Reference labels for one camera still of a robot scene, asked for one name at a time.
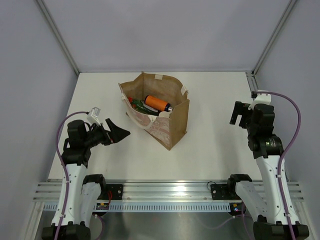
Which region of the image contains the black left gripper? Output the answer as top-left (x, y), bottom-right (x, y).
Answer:
top-left (83, 118), bottom-right (130, 149)

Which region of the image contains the green dish soap bottle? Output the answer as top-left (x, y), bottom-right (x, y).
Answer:
top-left (128, 97), bottom-right (160, 116)

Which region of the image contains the orange spray bottle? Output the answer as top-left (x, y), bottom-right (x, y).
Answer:
top-left (144, 95), bottom-right (173, 112)

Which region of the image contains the beige pump bottle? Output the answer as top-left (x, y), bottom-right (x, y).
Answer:
top-left (158, 111), bottom-right (172, 118)

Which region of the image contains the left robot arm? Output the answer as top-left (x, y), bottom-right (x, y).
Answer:
top-left (41, 118), bottom-right (130, 240)

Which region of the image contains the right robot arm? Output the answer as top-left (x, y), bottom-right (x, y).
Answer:
top-left (226, 101), bottom-right (310, 240)

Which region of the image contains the brown canvas tote bag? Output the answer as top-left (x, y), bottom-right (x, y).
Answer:
top-left (119, 72), bottom-right (190, 150)

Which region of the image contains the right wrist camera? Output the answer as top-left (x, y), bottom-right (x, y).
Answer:
top-left (248, 90), bottom-right (272, 110)

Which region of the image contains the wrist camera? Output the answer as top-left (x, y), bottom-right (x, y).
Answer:
top-left (86, 107), bottom-right (101, 126)
top-left (248, 90), bottom-right (272, 110)

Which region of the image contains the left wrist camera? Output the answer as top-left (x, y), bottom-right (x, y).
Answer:
top-left (86, 107), bottom-right (101, 126)

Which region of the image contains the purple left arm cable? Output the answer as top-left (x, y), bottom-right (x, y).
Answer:
top-left (53, 111), bottom-right (106, 240)

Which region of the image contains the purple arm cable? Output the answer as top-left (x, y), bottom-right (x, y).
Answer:
top-left (53, 111), bottom-right (106, 240)
top-left (197, 91), bottom-right (302, 240)

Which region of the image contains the right side aluminium rail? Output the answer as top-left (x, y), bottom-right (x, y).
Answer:
top-left (245, 71), bottom-right (259, 92)

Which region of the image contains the aluminium rail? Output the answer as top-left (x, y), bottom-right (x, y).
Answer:
top-left (245, 71), bottom-right (259, 92)
top-left (32, 181), bottom-right (305, 203)

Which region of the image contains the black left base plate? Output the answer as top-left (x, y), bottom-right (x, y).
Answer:
top-left (101, 183), bottom-right (124, 201)

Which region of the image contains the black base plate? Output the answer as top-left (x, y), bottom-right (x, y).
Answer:
top-left (101, 183), bottom-right (124, 201)
top-left (210, 183), bottom-right (241, 201)

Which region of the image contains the white slotted cable duct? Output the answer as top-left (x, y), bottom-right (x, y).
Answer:
top-left (43, 201), bottom-right (232, 213)

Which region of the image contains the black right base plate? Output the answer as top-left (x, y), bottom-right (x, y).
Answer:
top-left (210, 183), bottom-right (241, 201)

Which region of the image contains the right aluminium frame post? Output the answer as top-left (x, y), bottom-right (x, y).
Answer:
top-left (251, 0), bottom-right (299, 77)

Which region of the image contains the aluminium frame post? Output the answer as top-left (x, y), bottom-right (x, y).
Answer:
top-left (34, 0), bottom-right (81, 77)
top-left (251, 0), bottom-right (299, 77)

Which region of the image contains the aluminium front rail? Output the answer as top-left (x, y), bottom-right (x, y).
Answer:
top-left (32, 181), bottom-right (305, 203)

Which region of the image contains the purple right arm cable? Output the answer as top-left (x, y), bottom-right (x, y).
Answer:
top-left (197, 91), bottom-right (302, 240)

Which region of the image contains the left aluminium frame post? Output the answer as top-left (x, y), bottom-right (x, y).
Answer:
top-left (34, 0), bottom-right (81, 77)

